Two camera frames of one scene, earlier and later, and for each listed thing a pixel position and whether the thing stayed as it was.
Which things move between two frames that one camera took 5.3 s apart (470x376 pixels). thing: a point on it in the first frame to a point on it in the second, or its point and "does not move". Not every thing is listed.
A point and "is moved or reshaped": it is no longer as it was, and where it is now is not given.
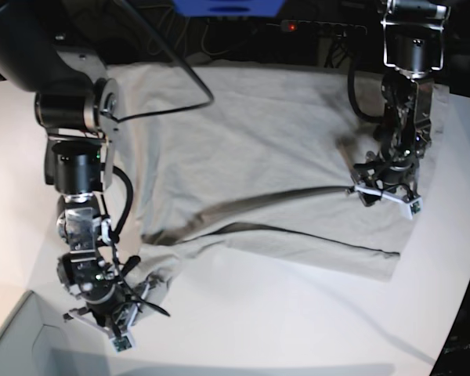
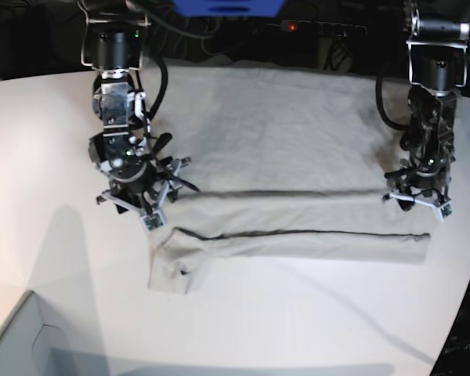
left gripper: x=116 y=310 to x=148 y=193
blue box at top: x=230 y=8 does not move
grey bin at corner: x=31 y=342 does not move
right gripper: x=390 y=175 to x=428 y=185
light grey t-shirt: x=254 y=161 is moved or reshaped
